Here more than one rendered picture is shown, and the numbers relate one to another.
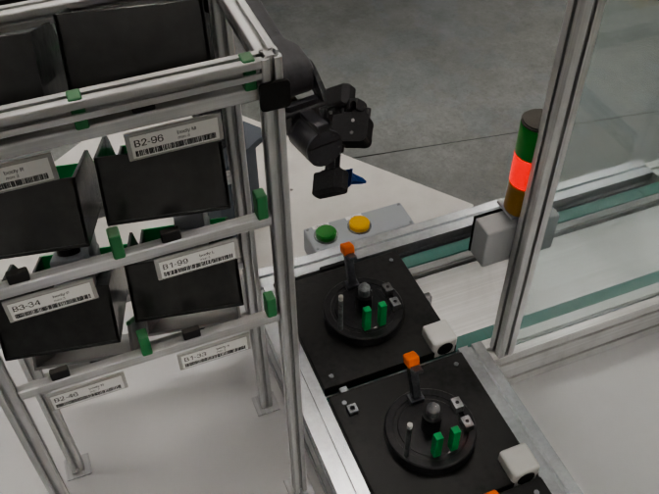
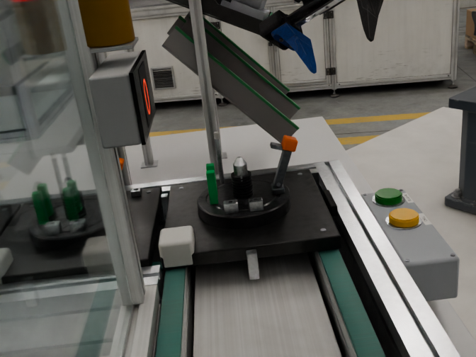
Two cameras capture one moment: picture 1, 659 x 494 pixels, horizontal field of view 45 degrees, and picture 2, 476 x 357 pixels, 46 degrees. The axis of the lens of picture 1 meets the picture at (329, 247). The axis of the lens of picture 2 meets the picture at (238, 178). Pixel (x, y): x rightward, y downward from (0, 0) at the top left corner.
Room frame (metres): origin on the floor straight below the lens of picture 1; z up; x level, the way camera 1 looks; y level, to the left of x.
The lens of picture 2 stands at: (1.14, -0.77, 1.34)
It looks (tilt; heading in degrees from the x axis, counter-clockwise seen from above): 23 degrees down; 111
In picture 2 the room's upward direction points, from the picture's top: 7 degrees counter-clockwise
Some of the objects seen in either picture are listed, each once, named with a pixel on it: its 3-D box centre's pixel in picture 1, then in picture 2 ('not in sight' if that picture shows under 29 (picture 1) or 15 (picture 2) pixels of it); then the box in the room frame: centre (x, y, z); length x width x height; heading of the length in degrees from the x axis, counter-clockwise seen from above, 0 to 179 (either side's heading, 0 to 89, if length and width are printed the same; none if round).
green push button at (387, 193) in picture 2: (326, 234); (388, 199); (1.08, 0.01, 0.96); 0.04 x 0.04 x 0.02
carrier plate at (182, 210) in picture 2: (363, 318); (245, 212); (0.88, -0.06, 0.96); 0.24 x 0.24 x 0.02; 21
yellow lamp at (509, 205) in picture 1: (524, 193); (105, 17); (0.84, -0.28, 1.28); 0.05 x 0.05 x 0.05
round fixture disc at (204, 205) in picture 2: (363, 310); (244, 201); (0.88, -0.06, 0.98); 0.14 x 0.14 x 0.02
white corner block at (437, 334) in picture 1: (438, 338); (177, 246); (0.82, -0.18, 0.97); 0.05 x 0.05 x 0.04; 21
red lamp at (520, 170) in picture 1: (530, 167); not in sight; (0.84, -0.28, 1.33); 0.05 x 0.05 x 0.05
